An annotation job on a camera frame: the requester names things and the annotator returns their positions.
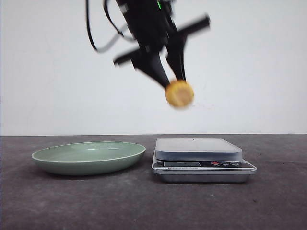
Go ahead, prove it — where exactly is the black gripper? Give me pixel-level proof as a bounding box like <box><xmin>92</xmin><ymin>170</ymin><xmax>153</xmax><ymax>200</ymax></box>
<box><xmin>114</xmin><ymin>0</ymin><xmax>210</xmax><ymax>88</ymax></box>

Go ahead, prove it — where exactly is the yellow corn cob piece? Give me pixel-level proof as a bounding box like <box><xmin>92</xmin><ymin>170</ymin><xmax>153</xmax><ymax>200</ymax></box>
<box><xmin>165</xmin><ymin>80</ymin><xmax>194</xmax><ymax>108</ymax></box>

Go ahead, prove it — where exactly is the silver digital kitchen scale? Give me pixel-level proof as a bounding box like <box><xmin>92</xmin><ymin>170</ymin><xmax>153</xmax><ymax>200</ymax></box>
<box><xmin>152</xmin><ymin>138</ymin><xmax>257</xmax><ymax>183</ymax></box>

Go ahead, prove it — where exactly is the green shallow plate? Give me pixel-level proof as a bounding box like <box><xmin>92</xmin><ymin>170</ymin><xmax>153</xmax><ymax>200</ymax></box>
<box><xmin>31</xmin><ymin>141</ymin><xmax>146</xmax><ymax>176</ymax></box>

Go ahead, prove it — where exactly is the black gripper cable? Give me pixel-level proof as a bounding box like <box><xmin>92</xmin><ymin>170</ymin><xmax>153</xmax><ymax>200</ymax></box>
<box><xmin>85</xmin><ymin>0</ymin><xmax>135</xmax><ymax>53</ymax></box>

